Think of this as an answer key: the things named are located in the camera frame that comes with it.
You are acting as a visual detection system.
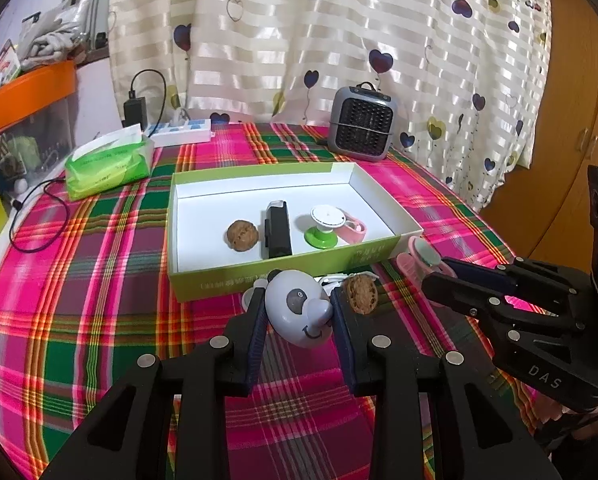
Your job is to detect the black adapter cable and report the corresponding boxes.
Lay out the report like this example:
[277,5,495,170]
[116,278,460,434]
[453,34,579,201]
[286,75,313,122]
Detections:
[128,70,168,126]

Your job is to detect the green tissue pack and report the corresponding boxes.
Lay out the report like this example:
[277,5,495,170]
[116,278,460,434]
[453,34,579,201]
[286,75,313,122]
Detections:
[65,127,156,202]

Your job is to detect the grey panda face knob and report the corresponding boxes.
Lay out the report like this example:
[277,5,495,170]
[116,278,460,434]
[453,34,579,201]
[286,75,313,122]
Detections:
[264,270,334,347]

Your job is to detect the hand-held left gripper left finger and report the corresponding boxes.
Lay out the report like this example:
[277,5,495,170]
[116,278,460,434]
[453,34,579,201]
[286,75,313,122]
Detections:
[39,287,270,480]

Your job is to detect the green and white suction knob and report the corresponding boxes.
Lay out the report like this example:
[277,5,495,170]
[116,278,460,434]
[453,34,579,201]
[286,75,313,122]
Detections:
[304,204,347,250]

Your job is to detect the white cloth gloves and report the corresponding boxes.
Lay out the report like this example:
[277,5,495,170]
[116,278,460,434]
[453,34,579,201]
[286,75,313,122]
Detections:
[16,0,92,71]

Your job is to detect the grey mini heater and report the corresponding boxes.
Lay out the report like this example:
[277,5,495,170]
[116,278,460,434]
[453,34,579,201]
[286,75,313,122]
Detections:
[326,82,398,162]

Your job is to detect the pink clip with grey pads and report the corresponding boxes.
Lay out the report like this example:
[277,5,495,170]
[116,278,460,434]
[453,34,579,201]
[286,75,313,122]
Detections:
[338,212,368,246]

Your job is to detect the brown walnut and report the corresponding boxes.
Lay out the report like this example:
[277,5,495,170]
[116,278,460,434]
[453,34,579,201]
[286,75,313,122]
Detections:
[226,219,260,251]
[341,272,380,316]

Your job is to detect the pink and green plaid tablecloth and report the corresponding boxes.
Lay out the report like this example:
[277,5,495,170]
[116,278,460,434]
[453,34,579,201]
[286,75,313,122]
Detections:
[0,122,544,480]

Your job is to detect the grey knob with white ball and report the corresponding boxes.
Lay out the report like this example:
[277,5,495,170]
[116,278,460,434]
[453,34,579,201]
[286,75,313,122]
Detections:
[242,287,267,311]

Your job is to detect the storage bin with orange lid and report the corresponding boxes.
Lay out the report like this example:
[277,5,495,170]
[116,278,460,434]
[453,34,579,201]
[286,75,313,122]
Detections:
[0,60,77,181]

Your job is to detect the person's right hand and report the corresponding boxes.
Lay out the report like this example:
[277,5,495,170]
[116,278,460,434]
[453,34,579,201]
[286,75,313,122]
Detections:
[529,387,598,436]

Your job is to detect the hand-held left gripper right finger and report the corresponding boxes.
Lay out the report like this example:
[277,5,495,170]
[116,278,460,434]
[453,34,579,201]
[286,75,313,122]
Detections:
[329,287,564,480]

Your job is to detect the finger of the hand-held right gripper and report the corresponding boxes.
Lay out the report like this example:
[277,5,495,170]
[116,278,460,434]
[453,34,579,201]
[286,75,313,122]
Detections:
[421,272,587,341]
[441,256,596,311]

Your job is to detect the white power strip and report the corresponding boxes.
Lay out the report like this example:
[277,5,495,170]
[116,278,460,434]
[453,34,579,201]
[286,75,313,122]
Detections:
[144,119,214,147]

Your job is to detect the black power adapter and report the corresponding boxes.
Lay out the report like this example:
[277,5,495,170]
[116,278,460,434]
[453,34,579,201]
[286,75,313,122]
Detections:
[124,97,147,128]

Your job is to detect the green and white cardboard box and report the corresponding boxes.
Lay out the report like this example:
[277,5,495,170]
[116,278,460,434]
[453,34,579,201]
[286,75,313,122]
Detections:
[166,162,424,303]

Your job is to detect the pink clip with mint pad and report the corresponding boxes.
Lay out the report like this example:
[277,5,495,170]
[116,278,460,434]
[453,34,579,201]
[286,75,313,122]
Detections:
[395,236,454,278]

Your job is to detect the black rectangular device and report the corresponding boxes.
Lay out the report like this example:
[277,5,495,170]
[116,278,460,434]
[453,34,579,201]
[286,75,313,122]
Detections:
[263,200,294,261]

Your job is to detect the wooden wardrobe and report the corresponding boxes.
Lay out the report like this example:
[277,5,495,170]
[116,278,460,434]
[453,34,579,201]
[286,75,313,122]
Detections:
[479,0,598,281]

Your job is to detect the thin black cable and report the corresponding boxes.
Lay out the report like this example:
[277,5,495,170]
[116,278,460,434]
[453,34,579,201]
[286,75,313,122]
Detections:
[9,177,72,253]

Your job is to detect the striped curtain with hearts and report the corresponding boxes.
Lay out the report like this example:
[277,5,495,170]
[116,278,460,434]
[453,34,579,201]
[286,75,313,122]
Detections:
[106,0,554,211]

